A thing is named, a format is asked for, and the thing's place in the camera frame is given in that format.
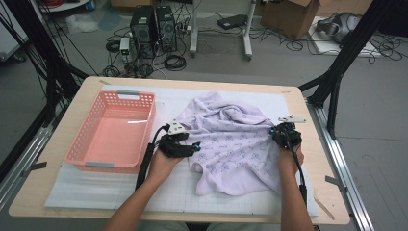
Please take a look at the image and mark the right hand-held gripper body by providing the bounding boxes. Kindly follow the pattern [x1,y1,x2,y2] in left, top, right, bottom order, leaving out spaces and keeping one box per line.
[271,115,308,150]

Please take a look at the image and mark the lilac patterned towel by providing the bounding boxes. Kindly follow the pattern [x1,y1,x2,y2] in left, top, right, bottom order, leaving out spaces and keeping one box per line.
[175,90,284,197]

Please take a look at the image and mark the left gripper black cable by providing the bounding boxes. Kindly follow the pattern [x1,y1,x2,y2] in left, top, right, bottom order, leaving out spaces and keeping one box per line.
[134,124,171,191]

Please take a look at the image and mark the clear plastic bag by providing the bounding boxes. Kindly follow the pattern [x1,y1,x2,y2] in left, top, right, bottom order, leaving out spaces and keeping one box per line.
[65,13,100,35]

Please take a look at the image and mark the person's right hand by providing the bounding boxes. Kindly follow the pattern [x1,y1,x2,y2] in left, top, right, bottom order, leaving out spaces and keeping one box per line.
[277,143,305,178]

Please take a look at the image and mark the black frame strut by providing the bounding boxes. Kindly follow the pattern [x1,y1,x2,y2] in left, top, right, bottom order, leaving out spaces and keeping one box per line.
[297,0,408,141]
[0,0,90,128]

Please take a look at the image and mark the large cardboard box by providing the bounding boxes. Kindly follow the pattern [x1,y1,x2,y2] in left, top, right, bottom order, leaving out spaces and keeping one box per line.
[260,0,321,40]

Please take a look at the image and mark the small white power box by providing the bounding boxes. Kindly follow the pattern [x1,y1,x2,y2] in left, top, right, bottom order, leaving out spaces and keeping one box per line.
[118,37,132,63]

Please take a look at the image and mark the aluminium rail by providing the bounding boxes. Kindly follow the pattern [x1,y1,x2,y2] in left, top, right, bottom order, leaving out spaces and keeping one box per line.
[0,105,65,211]
[306,99,375,231]

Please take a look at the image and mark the pink plastic basket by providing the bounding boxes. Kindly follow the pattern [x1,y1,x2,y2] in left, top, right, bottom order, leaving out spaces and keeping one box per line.
[64,90,157,174]

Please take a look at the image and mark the coiled black cable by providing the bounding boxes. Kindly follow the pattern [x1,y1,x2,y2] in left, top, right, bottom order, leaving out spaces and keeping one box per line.
[164,54,188,72]

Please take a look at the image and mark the white cabinet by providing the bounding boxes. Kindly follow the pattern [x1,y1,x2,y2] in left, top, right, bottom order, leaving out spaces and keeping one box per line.
[0,6,30,62]

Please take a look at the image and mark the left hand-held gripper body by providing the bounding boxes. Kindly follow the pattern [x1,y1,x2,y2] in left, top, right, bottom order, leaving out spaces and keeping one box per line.
[158,118,194,159]

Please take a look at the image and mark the black computer tower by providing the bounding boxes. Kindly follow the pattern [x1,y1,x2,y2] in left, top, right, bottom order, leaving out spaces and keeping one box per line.
[155,5,178,53]
[129,5,158,60]

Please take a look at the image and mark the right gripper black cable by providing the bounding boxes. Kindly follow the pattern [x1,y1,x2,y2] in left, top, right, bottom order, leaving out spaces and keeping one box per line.
[284,129,309,207]

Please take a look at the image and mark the white round table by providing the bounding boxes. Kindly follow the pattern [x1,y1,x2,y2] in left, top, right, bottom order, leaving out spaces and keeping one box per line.
[38,0,90,13]

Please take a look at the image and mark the grey metal bracket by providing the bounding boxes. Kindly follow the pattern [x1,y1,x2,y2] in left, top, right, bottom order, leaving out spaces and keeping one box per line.
[20,161,48,178]
[324,175,348,193]

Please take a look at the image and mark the black flat device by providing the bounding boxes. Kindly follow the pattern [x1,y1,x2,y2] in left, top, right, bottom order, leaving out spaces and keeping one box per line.
[217,13,248,31]

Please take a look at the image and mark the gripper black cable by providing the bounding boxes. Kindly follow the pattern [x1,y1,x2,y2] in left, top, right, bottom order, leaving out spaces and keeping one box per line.
[134,124,171,191]
[284,129,309,207]

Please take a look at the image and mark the person's left hand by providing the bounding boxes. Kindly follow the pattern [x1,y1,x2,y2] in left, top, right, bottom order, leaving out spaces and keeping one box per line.
[147,148,185,187]

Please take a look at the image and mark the white gridded mat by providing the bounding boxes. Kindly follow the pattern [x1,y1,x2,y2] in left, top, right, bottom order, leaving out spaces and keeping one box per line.
[43,84,320,218]

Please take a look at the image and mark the white floor board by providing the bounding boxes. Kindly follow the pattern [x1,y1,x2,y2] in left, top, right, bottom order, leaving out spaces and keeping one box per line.
[307,15,383,59]

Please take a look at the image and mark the thin wooden stick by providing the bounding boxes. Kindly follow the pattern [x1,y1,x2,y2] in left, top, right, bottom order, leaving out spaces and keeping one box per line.
[314,195,337,221]

